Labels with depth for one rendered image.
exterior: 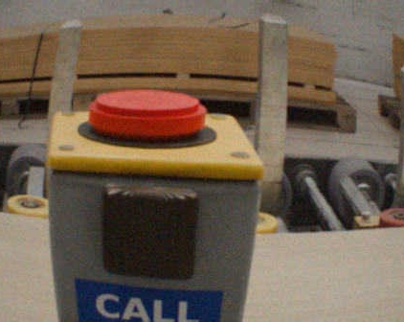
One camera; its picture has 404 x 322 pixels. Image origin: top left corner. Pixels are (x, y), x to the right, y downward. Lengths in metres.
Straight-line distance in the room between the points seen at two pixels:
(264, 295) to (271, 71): 0.41
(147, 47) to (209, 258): 5.94
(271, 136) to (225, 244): 1.15
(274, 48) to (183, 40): 4.84
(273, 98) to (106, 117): 1.13
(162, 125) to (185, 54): 5.97
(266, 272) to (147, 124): 0.89
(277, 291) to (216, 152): 0.82
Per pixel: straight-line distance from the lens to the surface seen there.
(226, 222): 0.38
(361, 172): 1.99
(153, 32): 6.31
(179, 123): 0.39
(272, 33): 1.50
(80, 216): 0.37
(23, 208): 1.40
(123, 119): 0.38
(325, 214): 1.83
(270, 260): 1.31
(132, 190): 0.36
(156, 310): 0.38
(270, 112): 1.52
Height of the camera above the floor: 1.31
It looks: 14 degrees down
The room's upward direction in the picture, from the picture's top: 4 degrees clockwise
